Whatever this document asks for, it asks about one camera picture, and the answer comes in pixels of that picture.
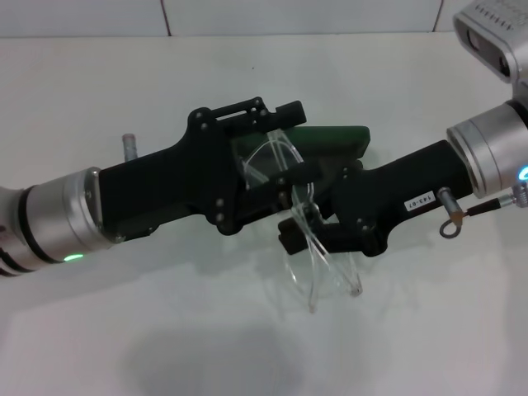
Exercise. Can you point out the green glasses case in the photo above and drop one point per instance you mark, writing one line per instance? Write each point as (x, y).
(330, 138)

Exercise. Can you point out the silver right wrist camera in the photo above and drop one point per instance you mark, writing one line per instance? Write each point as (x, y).
(491, 41)

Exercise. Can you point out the translucent left wrist connector stub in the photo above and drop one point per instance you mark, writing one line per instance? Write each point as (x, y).
(130, 144)

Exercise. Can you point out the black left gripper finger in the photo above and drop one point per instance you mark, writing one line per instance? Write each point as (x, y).
(288, 113)

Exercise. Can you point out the translucent right wrist connector stub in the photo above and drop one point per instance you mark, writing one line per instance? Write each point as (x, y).
(450, 204)

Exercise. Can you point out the translucent wrist connector stub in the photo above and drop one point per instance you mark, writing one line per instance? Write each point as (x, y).
(450, 204)
(130, 144)

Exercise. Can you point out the clear white glasses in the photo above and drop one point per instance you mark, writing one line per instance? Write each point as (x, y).
(330, 272)

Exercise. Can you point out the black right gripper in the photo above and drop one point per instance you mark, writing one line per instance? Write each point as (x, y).
(396, 189)

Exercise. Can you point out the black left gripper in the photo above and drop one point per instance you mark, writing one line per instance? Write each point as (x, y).
(177, 185)

